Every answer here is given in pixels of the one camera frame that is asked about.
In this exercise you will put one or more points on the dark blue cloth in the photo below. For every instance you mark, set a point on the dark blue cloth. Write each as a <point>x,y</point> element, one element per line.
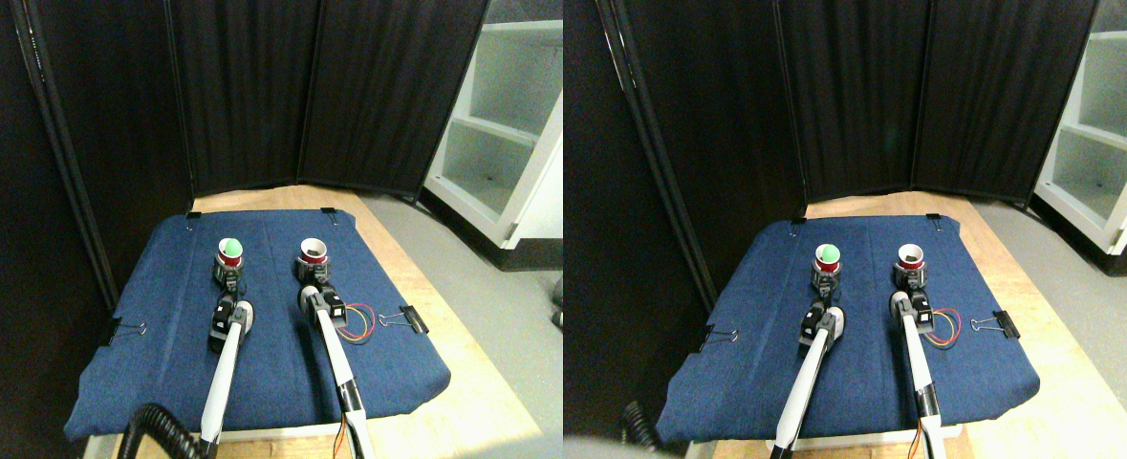
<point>276,373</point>
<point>869,378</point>

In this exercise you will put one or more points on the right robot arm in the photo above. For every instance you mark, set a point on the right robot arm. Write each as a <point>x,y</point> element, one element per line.
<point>919,378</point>
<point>338,373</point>

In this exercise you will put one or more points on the red cup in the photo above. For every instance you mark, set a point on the red cup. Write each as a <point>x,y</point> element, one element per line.
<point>827,271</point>
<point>314,266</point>
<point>910,271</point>
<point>230,265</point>

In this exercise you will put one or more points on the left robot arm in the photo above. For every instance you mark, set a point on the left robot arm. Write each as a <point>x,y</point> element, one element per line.
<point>807,382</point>
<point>221,382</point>

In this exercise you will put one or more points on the green ball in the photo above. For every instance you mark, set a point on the green ball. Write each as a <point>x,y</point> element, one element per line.
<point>829,256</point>
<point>232,252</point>

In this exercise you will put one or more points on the black curtain stand pole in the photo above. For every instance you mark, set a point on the black curtain stand pole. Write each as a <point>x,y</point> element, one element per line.
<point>62,143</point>
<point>656,143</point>

